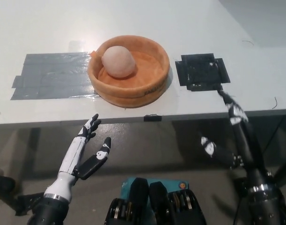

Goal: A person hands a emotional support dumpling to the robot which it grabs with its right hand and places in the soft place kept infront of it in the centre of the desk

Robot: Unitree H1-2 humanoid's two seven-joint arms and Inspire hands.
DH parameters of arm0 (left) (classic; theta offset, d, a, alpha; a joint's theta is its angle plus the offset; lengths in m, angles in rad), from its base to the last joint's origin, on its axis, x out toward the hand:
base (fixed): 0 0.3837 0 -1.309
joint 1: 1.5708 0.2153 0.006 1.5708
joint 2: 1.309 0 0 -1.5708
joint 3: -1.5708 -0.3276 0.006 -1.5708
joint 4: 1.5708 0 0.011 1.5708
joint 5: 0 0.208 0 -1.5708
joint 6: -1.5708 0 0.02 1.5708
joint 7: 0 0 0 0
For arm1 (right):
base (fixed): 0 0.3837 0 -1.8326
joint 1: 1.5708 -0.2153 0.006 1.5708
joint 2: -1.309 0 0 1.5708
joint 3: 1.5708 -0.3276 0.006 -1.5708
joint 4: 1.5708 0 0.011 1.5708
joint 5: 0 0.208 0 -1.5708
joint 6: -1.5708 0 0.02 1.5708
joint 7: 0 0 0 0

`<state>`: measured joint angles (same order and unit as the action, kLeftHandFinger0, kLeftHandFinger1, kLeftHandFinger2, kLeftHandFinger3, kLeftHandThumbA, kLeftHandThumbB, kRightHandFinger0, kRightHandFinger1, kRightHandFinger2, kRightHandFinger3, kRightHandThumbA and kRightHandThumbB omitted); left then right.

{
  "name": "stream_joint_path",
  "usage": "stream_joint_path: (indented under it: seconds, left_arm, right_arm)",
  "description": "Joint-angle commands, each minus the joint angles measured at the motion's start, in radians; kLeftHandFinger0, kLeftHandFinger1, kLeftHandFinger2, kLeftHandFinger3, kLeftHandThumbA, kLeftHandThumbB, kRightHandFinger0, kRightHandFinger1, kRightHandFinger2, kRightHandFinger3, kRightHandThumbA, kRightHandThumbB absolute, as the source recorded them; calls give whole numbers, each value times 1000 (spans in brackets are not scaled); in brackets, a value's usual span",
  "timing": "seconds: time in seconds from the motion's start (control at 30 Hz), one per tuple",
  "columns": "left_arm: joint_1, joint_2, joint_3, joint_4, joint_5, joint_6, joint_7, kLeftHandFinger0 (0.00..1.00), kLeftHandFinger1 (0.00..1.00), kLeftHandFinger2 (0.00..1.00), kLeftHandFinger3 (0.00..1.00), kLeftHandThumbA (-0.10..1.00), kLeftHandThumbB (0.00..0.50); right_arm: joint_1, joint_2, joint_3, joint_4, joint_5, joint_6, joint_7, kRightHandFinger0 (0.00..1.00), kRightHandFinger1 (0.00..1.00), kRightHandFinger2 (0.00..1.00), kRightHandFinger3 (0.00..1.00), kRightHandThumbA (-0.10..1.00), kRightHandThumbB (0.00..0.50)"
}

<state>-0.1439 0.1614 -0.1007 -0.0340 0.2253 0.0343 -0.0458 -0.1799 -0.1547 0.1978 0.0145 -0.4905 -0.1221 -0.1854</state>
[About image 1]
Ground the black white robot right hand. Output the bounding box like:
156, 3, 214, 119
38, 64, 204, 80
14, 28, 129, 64
200, 90, 278, 195

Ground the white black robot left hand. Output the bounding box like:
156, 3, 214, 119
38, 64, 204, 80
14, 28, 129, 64
43, 113, 112, 203

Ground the beige plush dumpling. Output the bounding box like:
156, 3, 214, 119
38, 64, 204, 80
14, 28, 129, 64
102, 45, 136, 78

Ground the black teal robot torso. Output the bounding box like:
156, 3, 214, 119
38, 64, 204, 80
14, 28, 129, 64
105, 177, 207, 225

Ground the orange round soft basket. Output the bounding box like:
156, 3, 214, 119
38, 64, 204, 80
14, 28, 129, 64
87, 34, 171, 108

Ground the grey table leg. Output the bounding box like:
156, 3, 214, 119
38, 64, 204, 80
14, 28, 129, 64
18, 127, 41, 186

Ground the dark shoe-like object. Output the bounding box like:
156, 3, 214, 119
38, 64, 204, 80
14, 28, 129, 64
0, 175, 16, 199

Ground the black tape patch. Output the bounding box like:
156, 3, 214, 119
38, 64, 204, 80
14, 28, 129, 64
175, 53, 231, 92

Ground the grey duct tape patch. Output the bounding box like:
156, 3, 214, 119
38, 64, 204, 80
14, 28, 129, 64
10, 52, 101, 101

